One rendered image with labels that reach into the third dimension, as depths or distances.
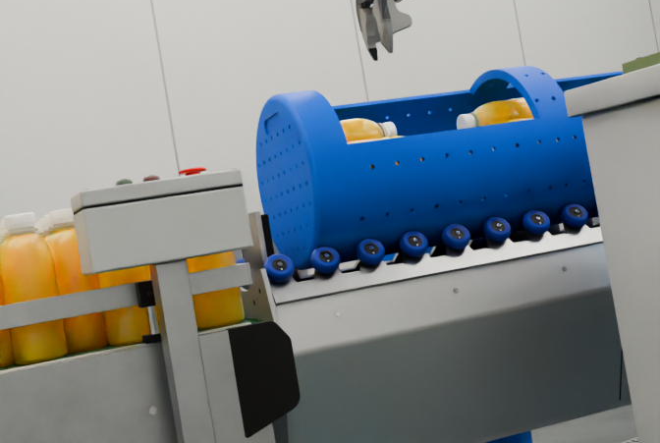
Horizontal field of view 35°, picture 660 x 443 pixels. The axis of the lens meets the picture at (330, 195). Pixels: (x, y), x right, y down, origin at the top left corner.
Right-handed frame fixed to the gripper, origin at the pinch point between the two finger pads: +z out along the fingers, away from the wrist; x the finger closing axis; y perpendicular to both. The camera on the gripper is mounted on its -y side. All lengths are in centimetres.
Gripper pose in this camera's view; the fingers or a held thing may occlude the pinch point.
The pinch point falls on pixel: (378, 49)
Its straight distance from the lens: 177.7
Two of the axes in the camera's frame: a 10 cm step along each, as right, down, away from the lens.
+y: 9.2, -1.4, 3.6
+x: -3.5, 0.8, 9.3
